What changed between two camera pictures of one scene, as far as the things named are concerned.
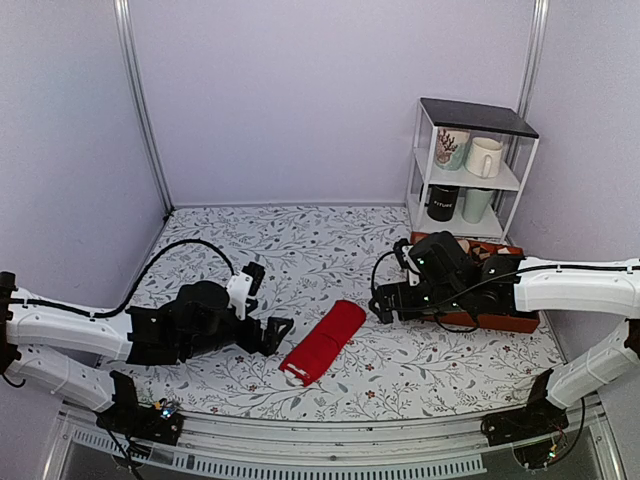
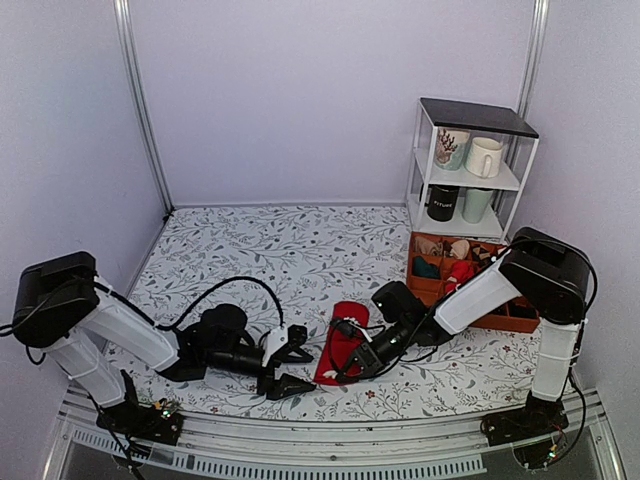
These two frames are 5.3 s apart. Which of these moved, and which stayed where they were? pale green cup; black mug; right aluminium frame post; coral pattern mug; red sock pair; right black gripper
Moved: right black gripper; red sock pair
Stayed: right aluminium frame post; pale green cup; black mug; coral pattern mug
